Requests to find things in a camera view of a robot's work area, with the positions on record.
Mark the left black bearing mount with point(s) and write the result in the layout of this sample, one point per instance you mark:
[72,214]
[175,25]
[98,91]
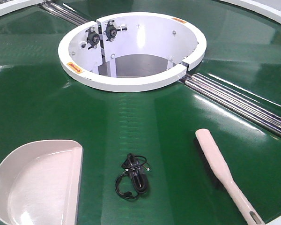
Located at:
[93,38]

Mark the black bearing mount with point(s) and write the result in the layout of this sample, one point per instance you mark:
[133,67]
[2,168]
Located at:
[111,31]
[93,38]

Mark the steel roller set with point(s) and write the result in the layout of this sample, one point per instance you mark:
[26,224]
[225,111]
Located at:
[64,13]
[235,101]

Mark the pink hand brush black bristles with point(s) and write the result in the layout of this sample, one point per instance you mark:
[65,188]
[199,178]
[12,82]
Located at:
[222,172]

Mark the right steel roller set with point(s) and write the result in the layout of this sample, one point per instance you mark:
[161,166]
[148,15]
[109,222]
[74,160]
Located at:
[235,101]

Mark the pink plastic dustpan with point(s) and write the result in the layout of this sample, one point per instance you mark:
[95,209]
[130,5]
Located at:
[40,183]

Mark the rear steel roller set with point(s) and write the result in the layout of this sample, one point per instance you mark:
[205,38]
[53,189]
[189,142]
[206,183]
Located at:
[64,13]

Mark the white outer rim right segment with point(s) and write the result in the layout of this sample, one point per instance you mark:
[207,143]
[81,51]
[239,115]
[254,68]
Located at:
[257,7]

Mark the right black bearing mount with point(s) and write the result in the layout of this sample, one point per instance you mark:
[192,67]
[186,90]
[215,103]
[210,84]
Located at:
[111,31]

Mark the white rim segment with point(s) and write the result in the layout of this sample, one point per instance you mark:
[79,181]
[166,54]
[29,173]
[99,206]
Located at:
[257,7]
[14,5]

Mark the white outer rim left segment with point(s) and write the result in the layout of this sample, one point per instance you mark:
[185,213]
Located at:
[14,5]

